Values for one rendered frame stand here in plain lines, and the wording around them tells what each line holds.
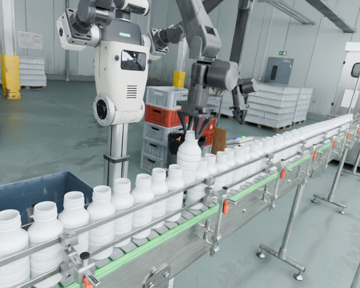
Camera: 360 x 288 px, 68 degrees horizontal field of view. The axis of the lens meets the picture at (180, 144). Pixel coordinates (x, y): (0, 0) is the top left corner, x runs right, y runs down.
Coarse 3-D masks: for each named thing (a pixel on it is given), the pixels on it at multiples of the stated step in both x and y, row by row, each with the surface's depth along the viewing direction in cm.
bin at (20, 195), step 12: (24, 180) 101; (36, 180) 105; (48, 180) 108; (60, 180) 112; (72, 180) 112; (0, 192) 96; (12, 192) 99; (24, 192) 102; (36, 192) 106; (48, 192) 110; (60, 192) 114; (84, 192) 107; (0, 204) 97; (12, 204) 100; (24, 204) 104; (60, 204) 115; (24, 216) 105
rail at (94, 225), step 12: (264, 156) 113; (204, 180) 82; (240, 180) 102; (180, 192) 74; (144, 204) 64; (192, 204) 81; (120, 216) 59; (168, 216) 73; (24, 228) 51; (84, 228) 53; (144, 228) 67; (120, 240) 62; (24, 252) 45; (36, 252) 47; (96, 252) 57; (0, 264) 42; (48, 276) 50
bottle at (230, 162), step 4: (228, 152) 96; (232, 152) 96; (228, 156) 96; (232, 156) 96; (228, 160) 96; (232, 160) 97; (228, 164) 96; (232, 164) 96; (228, 168) 96; (232, 172) 98; (228, 176) 97; (232, 176) 98; (228, 180) 98; (228, 184) 98; (228, 192) 100
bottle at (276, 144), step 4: (276, 136) 129; (276, 140) 126; (280, 140) 127; (276, 144) 127; (276, 148) 126; (280, 148) 127; (276, 156) 127; (272, 160) 128; (276, 160) 128; (272, 168) 129
